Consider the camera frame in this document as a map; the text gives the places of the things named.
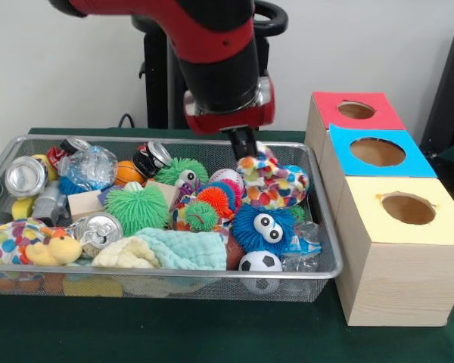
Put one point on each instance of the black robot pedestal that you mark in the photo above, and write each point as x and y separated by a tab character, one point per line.
157	75

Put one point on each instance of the silver metal can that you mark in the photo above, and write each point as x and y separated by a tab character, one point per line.
24	177

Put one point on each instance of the colourful polka dot cloth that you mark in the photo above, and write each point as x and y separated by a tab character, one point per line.
4	242
276	185

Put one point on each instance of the light wooden block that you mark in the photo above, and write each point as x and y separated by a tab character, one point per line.
84	206

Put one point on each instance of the cream yellow cloth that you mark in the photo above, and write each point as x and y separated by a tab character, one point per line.
125	255

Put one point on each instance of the wooden box with three holes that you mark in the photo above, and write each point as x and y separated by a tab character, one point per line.
401	287

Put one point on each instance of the mint green cloth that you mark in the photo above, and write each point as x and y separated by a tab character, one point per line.
189	247

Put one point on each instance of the beige wedge block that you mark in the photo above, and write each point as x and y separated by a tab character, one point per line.
168	193

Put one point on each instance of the crushed printed metal can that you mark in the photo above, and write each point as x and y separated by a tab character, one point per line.
100	230

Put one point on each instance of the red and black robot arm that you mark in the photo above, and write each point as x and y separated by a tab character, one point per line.
212	49

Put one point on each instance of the orange basketball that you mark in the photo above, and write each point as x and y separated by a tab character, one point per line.
128	173

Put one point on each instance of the blue spiky ball with eyes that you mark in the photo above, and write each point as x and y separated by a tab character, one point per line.
249	227

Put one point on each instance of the yellow plush duck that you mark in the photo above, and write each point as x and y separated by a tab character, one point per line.
56	249

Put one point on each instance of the black and white soccer ball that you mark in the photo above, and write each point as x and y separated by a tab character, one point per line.
260	261

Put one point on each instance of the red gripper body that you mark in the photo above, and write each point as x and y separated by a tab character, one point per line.
231	121

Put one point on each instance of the black upright panel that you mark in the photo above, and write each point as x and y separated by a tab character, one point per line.
448	94

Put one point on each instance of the large green spiky ball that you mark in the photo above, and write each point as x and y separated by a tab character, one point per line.
138	210

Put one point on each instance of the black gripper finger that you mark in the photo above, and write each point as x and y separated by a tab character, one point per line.
250	141
238	143

